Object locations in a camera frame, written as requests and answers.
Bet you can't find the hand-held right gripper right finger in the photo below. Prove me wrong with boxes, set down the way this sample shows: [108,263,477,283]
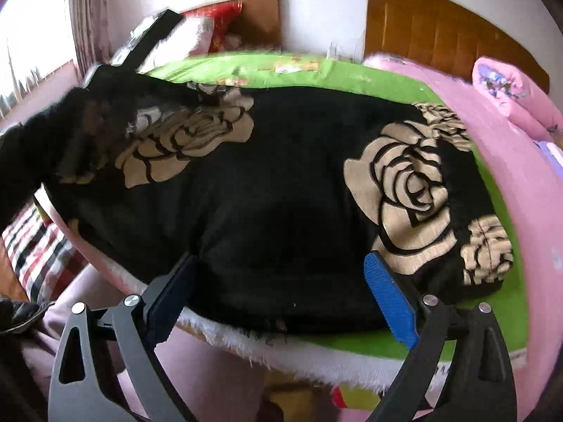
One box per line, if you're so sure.
[364,250,516,422]

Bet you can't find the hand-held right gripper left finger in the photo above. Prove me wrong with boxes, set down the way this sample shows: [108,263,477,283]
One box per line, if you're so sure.
[48,252,198,422]

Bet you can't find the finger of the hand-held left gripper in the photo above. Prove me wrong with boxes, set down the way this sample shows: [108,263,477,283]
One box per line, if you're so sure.
[118,9,184,73]

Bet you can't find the black rose print pants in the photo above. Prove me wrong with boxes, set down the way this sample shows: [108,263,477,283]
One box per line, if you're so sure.
[0,64,515,335]

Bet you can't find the pale pink crumpled quilt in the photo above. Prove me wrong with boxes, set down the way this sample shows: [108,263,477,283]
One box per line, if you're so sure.
[110,17,213,73]

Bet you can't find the red embroidered pillow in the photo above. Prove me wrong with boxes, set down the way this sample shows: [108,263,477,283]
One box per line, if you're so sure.
[184,2,243,54]

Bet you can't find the pink patterned curtain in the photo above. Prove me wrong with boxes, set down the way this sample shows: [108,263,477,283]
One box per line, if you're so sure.
[68,0,116,77]

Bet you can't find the person's leg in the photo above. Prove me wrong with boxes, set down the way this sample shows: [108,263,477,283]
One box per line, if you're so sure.
[20,268,269,422]

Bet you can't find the plain wooden headboard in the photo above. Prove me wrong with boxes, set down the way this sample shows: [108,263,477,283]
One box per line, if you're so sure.
[229,0,282,52]

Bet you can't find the barred window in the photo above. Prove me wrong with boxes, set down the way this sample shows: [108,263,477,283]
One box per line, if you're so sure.
[0,0,76,119]

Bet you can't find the plaid bed sheet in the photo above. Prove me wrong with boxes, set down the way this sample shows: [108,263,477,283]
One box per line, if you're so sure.
[4,200,89,305]

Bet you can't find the black glossy jacket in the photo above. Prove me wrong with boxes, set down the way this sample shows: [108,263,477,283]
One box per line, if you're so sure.
[0,296,51,422]

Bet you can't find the green printed blanket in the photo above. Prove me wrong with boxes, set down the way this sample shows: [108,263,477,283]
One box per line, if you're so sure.
[35,50,532,410]

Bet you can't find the pink bed sheet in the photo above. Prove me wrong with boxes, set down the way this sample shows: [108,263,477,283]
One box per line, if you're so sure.
[363,53,563,422]

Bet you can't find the folded pink quilt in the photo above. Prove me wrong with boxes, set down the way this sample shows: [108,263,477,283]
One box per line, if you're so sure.
[472,56,563,142]

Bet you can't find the brown wooden headboard right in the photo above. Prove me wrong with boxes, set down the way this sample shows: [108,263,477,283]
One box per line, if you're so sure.
[364,0,551,94]

